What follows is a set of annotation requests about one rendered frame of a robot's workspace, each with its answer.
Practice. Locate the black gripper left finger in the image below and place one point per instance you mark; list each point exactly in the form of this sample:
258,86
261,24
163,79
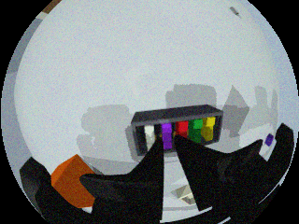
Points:
145,183

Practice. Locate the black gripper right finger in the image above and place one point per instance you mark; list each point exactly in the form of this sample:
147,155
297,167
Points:
207,170

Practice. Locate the red fuse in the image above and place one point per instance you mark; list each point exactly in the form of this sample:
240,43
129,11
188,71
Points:
182,128

